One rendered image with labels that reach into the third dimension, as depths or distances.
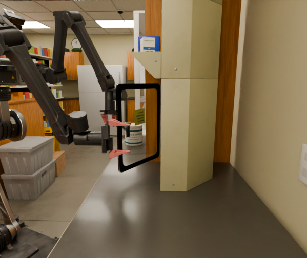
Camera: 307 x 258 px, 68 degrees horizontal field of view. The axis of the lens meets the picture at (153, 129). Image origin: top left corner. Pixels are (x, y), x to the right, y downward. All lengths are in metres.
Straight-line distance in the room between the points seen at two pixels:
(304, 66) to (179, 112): 0.43
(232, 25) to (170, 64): 0.54
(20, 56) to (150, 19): 0.68
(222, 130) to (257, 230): 0.65
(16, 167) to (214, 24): 2.67
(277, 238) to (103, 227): 0.53
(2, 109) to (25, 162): 1.56
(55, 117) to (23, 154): 2.13
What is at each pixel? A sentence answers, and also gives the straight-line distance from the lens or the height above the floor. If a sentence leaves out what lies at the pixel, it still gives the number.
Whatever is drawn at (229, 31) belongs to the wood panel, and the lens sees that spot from 1.34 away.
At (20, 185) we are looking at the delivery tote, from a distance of 3.18.
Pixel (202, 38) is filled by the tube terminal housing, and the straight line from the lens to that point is 0.98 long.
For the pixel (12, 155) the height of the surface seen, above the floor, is 0.56.
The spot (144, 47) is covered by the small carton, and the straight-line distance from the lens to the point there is 0.97.
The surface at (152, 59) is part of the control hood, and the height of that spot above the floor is 1.48.
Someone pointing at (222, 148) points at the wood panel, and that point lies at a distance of 1.37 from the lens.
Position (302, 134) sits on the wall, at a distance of 0.83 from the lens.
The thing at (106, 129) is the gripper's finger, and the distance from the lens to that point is 0.83.
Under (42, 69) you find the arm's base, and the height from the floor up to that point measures 1.47.
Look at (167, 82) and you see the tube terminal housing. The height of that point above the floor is 1.40.
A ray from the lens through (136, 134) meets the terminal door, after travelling 1.09.
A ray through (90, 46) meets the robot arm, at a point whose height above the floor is 1.58.
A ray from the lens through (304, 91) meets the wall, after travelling 0.83.
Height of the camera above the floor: 1.40
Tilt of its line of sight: 12 degrees down
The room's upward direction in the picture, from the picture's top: straight up
